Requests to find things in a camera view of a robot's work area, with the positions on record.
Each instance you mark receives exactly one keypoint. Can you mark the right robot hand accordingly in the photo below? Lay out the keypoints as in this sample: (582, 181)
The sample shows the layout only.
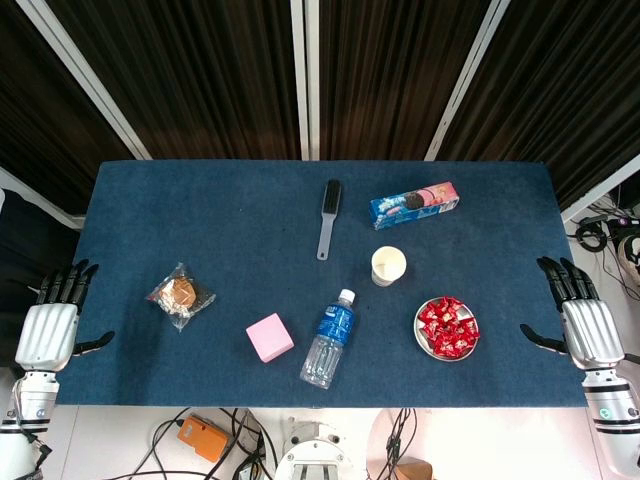
(592, 332)

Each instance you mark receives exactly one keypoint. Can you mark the white round object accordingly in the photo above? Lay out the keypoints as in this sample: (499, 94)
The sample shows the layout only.
(631, 255)

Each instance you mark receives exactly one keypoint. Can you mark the white partition frame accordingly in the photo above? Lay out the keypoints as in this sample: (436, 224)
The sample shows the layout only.
(85, 75)
(467, 75)

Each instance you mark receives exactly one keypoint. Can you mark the white partition post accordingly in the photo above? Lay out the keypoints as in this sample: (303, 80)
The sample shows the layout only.
(313, 75)
(299, 75)

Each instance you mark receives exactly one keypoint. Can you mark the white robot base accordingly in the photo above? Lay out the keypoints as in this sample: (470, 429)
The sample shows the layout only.
(312, 455)

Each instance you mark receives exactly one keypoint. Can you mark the clear bottle blue label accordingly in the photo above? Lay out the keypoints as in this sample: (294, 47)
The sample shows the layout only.
(325, 350)

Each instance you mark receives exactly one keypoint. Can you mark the dark brown pleated curtain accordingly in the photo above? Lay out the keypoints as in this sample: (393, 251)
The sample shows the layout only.
(200, 75)
(390, 75)
(40, 125)
(575, 100)

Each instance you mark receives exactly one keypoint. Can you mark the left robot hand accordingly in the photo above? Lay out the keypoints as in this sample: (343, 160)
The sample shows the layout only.
(45, 335)

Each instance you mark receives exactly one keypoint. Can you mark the bread in clear wrapper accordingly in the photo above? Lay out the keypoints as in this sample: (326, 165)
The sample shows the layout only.
(180, 295)

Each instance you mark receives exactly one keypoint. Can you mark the silver metal plate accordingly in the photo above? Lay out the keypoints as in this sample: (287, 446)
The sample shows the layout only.
(423, 339)

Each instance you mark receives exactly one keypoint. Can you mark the pink foam cube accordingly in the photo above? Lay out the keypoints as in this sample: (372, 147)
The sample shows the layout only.
(270, 337)

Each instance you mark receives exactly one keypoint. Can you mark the pale round disc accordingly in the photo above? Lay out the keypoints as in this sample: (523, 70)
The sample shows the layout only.
(380, 440)

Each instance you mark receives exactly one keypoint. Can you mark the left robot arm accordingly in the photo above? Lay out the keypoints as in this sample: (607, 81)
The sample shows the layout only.
(35, 400)

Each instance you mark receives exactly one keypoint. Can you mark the orange box device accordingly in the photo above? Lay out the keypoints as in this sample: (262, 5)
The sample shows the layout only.
(205, 437)

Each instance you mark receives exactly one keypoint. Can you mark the white paper cup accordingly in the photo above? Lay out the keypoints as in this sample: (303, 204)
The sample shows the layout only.
(387, 262)

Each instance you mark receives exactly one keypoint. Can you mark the blue felt table cloth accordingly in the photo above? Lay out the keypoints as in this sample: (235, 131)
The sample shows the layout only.
(225, 225)

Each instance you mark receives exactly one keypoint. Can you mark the brown wooden block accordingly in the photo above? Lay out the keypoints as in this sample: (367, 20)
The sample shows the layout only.
(415, 470)

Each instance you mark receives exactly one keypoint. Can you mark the grey brush black bristles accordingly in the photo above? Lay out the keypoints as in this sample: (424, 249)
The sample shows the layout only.
(332, 200)

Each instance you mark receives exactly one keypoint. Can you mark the black stand foot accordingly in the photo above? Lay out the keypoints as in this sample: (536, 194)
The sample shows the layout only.
(632, 358)

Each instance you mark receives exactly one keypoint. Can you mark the blue pink cookie box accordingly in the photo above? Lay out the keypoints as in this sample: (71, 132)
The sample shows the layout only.
(415, 205)

